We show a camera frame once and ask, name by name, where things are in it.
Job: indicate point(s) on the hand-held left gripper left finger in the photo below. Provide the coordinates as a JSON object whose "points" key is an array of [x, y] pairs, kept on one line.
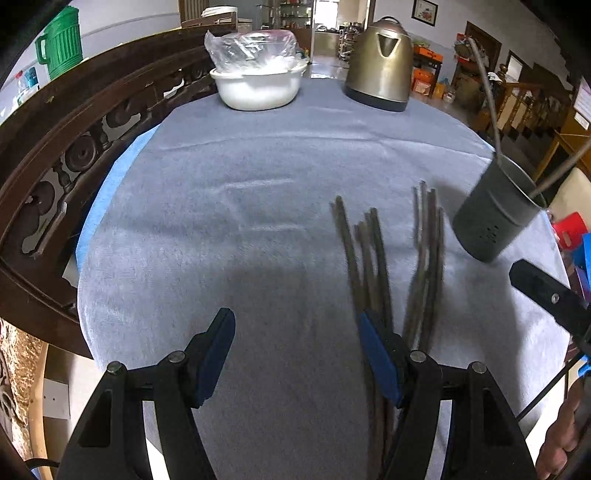
{"points": [[216, 362]]}

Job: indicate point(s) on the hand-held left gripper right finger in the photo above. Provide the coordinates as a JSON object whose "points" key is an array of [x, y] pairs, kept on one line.
{"points": [[378, 362]]}

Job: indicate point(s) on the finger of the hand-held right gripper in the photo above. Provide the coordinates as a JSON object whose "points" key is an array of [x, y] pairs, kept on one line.
{"points": [[549, 293]]}

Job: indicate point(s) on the grey metal utensil holder cup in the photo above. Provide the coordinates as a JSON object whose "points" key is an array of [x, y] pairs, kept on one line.
{"points": [[494, 217]]}

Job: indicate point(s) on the bunch of dark chopsticks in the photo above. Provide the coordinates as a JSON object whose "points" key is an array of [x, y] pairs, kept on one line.
{"points": [[429, 258]]}

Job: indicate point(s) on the person's right hand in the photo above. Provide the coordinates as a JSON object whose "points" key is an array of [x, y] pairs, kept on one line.
{"points": [[558, 434]]}

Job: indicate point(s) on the blue plastic stool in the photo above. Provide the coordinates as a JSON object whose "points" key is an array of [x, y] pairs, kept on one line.
{"points": [[585, 263]]}

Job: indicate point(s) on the red plastic stool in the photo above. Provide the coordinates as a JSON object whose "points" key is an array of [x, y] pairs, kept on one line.
{"points": [[568, 228]]}

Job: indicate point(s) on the grey metal utensil rod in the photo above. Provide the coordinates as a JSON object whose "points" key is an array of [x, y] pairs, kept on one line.
{"points": [[487, 92], [565, 168]]}

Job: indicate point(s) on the blue under cloth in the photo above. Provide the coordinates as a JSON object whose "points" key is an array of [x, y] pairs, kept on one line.
{"points": [[106, 194]]}

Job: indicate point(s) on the orange box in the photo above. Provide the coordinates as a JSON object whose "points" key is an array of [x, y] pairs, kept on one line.
{"points": [[427, 57]]}

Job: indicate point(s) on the carved dark wooden furniture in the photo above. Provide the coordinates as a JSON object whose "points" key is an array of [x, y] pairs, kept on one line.
{"points": [[46, 152]]}

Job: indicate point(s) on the white plastic basin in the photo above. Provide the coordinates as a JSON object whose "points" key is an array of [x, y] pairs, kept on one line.
{"points": [[254, 92]]}

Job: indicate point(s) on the brass electric kettle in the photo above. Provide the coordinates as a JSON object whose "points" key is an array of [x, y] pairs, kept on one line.
{"points": [[378, 69]]}

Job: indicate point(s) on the clear plastic bag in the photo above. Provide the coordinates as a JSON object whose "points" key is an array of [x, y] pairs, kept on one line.
{"points": [[249, 50]]}

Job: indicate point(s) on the plastic water bottle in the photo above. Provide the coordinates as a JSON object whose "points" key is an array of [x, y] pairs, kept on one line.
{"points": [[27, 85]]}

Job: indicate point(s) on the white cardboard box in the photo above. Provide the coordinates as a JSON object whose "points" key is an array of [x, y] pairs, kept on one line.
{"points": [[219, 14]]}

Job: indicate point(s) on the green plastic jug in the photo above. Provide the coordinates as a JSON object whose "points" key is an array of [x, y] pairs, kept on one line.
{"points": [[62, 41]]}

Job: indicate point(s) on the white wall socket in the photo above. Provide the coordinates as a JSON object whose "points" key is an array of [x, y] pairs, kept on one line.
{"points": [[55, 398]]}

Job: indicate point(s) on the framed wall picture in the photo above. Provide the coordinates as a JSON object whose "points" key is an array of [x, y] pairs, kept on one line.
{"points": [[425, 11]]}

